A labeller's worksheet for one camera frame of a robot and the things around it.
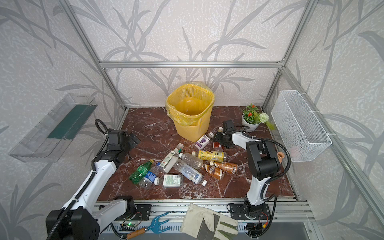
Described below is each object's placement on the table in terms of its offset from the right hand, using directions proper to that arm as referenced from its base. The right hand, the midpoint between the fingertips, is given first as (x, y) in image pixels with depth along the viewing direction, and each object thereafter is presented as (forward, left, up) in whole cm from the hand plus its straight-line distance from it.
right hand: (217, 136), depth 100 cm
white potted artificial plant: (+7, -22, +11) cm, 25 cm away
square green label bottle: (-30, +29, +1) cm, 41 cm away
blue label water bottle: (-29, +39, +2) cm, 49 cm away
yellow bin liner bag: (+19, +19, +12) cm, 30 cm away
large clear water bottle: (-26, +16, +4) cm, 31 cm away
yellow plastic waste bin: (-2, +17, +7) cm, 19 cm away
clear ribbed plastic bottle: (-19, +17, +4) cm, 26 cm away
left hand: (-9, +50, +15) cm, 53 cm away
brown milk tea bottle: (-23, -6, +3) cm, 24 cm away
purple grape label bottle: (-4, +9, +1) cm, 10 cm away
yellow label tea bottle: (-15, +5, +2) cm, 16 cm away
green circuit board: (-49, +46, -2) cm, 67 cm away
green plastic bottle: (-28, +47, +1) cm, 55 cm away
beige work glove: (-49, +11, -2) cm, 50 cm away
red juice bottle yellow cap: (-9, +1, +4) cm, 9 cm away
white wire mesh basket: (-21, -32, +32) cm, 50 cm away
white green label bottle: (-18, +29, +4) cm, 34 cm away
